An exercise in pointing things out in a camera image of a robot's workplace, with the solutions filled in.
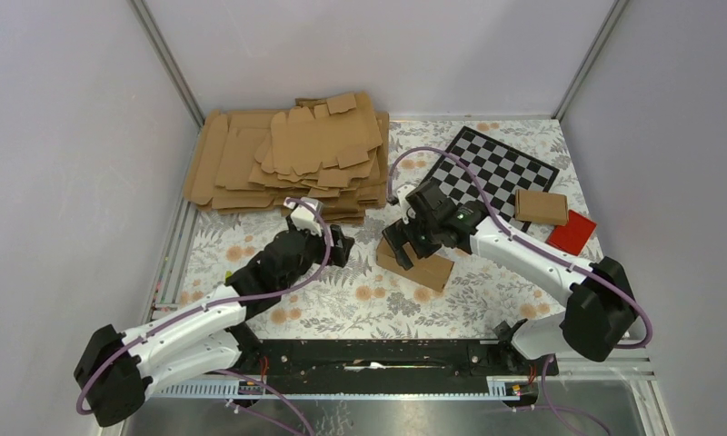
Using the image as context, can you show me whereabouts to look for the floral table mat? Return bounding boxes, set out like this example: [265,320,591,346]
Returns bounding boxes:
[152,120,589,339]

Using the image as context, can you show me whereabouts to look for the stack of cardboard blanks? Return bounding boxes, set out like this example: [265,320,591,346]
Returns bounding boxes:
[184,92,389,223]

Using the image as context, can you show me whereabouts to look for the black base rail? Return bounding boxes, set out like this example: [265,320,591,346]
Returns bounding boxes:
[227,339,559,382]

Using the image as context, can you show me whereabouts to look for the black white checkerboard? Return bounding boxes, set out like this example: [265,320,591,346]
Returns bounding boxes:
[423,126,559,232]

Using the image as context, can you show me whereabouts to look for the perforated metal cable tray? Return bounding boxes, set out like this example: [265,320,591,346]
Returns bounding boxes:
[153,372,527,402]

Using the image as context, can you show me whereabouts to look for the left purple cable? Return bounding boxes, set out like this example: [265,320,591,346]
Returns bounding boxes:
[75,197,334,436]

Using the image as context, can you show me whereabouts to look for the brown cardboard box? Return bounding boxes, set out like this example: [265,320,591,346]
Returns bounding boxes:
[376,239,454,294]

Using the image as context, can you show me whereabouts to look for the folded small cardboard box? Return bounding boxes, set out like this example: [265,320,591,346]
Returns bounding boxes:
[514,189,569,226]

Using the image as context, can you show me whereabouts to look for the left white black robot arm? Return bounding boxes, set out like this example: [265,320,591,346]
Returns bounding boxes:
[74,224,354,427]

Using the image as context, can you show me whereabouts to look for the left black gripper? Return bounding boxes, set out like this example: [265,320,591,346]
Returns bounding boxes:
[280,214,353,292]

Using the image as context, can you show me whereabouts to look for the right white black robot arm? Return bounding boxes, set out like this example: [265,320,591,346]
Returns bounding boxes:
[383,181,639,374]

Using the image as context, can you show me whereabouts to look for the red box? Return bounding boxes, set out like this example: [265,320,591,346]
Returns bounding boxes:
[546,209,597,255]

